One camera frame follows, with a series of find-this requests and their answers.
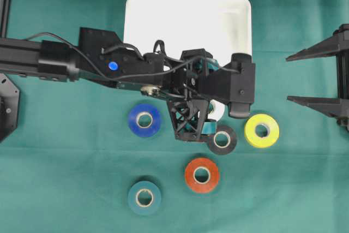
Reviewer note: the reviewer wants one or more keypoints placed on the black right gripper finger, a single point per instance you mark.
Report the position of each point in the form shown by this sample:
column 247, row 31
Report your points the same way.
column 330, row 107
column 326, row 48

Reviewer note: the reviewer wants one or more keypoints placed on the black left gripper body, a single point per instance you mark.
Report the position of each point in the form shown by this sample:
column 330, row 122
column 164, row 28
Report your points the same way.
column 182, row 80

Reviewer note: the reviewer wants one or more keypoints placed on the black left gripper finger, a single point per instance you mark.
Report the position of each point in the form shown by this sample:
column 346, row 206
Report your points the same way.
column 209, row 127
column 187, row 119

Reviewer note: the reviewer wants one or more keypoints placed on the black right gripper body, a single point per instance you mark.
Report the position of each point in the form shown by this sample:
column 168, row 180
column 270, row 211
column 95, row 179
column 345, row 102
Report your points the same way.
column 342, row 75

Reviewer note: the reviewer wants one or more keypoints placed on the white tape roll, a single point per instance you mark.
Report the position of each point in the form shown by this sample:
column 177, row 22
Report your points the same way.
column 216, row 110

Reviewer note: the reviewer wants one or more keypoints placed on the teal tape roll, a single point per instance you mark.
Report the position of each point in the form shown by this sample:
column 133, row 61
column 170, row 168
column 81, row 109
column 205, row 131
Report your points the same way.
column 144, row 198

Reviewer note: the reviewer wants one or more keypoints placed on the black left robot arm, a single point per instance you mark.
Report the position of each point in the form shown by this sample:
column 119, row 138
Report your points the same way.
column 101, row 57

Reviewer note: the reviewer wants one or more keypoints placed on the black tape roll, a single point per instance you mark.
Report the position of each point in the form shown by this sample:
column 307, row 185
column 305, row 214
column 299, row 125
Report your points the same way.
column 223, row 141

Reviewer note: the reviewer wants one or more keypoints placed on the blue tape roll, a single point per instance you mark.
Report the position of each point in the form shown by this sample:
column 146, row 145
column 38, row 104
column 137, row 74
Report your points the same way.
column 144, row 120

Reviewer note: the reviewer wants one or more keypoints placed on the red tape roll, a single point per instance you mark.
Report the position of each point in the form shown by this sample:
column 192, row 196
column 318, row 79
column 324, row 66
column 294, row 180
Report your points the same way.
column 202, row 175

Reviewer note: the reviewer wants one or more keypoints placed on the yellow tape roll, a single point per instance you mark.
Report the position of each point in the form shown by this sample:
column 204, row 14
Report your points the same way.
column 261, row 130

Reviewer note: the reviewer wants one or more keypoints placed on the white rectangular plastic tray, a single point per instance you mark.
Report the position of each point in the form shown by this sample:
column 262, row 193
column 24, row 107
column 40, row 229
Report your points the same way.
column 221, row 27

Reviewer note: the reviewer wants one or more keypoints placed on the black wrist camera on left gripper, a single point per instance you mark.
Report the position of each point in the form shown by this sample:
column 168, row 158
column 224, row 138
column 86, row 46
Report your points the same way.
column 233, row 85

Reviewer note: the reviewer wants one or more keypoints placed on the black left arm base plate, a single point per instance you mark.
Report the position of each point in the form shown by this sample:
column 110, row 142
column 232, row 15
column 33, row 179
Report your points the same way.
column 10, row 100

